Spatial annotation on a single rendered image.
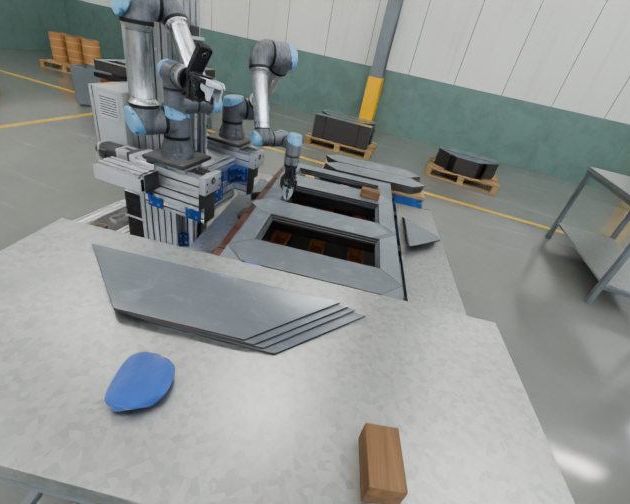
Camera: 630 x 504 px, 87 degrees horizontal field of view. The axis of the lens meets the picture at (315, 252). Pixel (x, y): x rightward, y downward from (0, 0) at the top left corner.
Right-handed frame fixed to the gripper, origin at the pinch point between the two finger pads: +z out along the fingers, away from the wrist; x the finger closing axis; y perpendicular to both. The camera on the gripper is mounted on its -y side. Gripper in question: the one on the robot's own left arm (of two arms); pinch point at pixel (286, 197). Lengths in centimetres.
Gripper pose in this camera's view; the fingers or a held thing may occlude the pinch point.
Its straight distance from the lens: 190.2
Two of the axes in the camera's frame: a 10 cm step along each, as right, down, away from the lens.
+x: 9.7, 2.3, -0.3
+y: -1.5, 5.1, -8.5
